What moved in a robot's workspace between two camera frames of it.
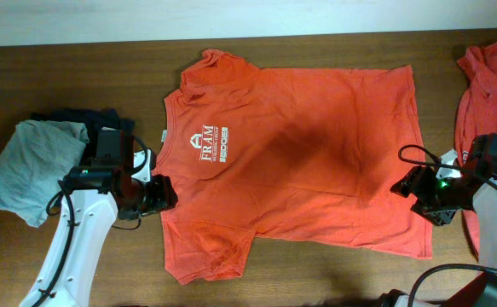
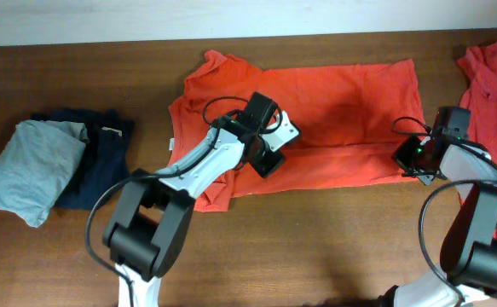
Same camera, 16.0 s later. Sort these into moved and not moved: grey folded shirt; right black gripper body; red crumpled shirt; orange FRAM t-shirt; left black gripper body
Moved: orange FRAM t-shirt; right black gripper body; left black gripper body
Not moved: grey folded shirt; red crumpled shirt
